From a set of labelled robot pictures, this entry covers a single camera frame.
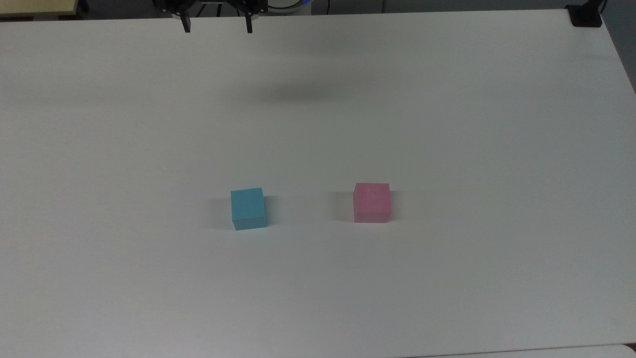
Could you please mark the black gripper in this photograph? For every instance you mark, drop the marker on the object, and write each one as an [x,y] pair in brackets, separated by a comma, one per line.
[213,9]

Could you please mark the blue cube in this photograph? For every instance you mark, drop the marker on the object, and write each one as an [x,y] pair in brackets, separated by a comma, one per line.
[247,208]

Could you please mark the pink cube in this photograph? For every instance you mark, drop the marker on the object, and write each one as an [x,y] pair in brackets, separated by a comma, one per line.
[371,203]

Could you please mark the light wooden table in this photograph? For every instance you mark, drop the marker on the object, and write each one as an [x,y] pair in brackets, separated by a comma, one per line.
[37,7]

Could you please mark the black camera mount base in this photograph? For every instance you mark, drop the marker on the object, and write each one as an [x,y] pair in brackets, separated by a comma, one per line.
[585,16]

